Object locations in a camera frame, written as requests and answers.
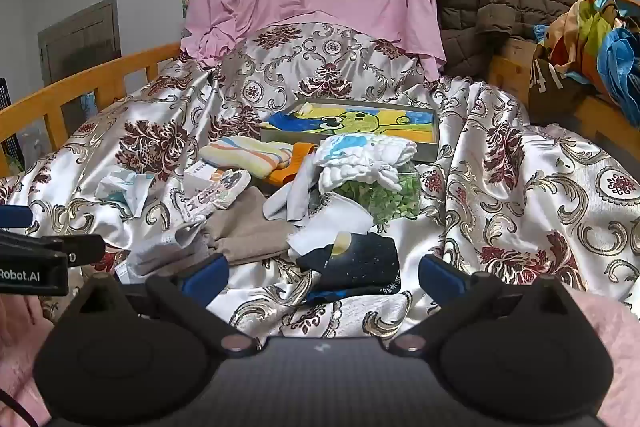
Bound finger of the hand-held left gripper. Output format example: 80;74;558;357
0;230;107;267
0;205;34;230

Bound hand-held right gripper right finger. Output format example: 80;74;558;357
390;254;568;354

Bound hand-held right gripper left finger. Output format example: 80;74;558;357
75;253;261;354

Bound beige cloth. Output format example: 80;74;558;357
202;187;301;265

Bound dark navy sock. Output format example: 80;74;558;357
296;231;401;303

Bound patterned sock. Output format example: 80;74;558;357
180;169;252;223

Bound striped pastel towel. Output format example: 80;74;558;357
199;135;294;179

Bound orange cloth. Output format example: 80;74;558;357
267;142;318;186

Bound white cloth with blue print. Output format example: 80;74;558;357
312;132;418;192

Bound grey tray with painted bottom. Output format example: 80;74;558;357
260;97;441;162

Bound white printed packet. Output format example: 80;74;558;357
117;222;216;285

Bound white and green tissue packet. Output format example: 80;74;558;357
95;170;156;215

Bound bag of green pieces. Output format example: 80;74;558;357
332;162;422;228

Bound white and orange medicine box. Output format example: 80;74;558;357
183;161;226;198

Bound floral satin bedspread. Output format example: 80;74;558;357
0;23;640;343

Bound grey door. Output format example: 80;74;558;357
37;0;122;122

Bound brown bag with white letters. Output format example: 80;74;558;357
528;59;601;124

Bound wooden bed end board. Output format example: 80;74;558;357
487;37;640;142

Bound stuffed toy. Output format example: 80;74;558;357
532;0;640;88

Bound dark cable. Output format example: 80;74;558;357
0;389;40;427

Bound wooden bed rail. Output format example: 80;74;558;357
0;42;183;178

